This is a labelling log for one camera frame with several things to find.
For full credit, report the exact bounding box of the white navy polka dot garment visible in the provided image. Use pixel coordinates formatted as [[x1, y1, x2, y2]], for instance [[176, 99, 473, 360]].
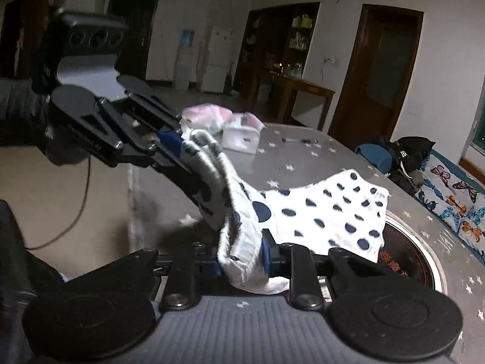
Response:
[[181, 129, 389, 294]]

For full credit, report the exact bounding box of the water dispenser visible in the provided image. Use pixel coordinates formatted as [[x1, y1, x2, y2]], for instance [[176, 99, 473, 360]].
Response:
[[173, 30, 195, 90]]

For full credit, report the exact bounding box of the white refrigerator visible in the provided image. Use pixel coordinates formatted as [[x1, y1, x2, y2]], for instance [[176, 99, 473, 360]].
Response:
[[200, 26, 232, 94]]

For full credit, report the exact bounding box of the grey star pattern mat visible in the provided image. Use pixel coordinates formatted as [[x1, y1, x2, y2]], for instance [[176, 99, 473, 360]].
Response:
[[122, 125, 484, 363]]

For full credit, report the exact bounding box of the black pen on mat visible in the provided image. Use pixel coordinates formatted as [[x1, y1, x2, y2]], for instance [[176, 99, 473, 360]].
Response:
[[282, 137, 318, 145]]

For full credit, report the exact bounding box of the blue sofa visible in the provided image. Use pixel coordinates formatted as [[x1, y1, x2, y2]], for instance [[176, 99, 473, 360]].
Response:
[[356, 137, 484, 262]]

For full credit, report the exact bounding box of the wooden table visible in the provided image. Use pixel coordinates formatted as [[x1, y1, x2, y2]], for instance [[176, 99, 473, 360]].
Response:
[[249, 69, 336, 132]]

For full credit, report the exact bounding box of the dark bookshelf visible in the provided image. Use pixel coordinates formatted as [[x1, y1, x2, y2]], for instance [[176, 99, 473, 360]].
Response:
[[232, 2, 321, 96]]

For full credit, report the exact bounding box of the black bag on sofa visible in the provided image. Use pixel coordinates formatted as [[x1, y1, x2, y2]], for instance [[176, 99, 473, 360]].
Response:
[[386, 136, 435, 196]]

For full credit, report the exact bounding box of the left butterfly pillow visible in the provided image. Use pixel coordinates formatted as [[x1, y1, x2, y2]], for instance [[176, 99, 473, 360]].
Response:
[[415, 150, 485, 256]]

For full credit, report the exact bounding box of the dark window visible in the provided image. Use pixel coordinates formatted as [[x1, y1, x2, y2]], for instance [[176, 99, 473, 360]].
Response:
[[470, 88, 485, 154]]

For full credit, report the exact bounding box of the dark wooden door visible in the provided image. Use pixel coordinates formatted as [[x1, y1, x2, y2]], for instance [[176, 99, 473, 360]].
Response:
[[328, 4, 424, 150]]

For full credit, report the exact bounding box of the black cable on floor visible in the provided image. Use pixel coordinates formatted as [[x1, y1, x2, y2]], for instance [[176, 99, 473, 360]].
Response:
[[24, 154, 93, 251]]

